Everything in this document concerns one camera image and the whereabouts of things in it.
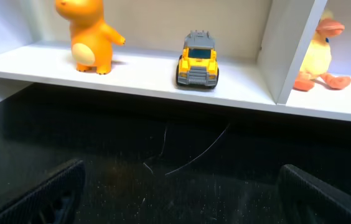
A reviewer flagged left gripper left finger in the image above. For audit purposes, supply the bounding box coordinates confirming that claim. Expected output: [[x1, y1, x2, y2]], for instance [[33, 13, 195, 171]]
[[0, 159, 87, 224]]

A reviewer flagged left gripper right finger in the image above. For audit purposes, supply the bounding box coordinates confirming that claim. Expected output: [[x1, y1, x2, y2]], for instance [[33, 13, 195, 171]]
[[276, 164, 351, 224]]

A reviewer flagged yellow plush duck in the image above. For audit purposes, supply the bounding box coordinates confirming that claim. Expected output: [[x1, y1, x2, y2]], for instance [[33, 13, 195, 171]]
[[292, 9, 351, 92]]

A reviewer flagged grey and yellow toy truck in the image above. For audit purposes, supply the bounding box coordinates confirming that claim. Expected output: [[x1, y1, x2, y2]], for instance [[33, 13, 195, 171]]
[[175, 29, 220, 90]]

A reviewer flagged orange toy figure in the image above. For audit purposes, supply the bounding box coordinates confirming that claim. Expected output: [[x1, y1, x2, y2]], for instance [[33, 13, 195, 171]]
[[54, 0, 127, 76]]

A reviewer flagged white shelf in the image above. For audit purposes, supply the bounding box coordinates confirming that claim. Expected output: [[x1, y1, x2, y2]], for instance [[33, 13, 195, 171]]
[[0, 0, 351, 125]]

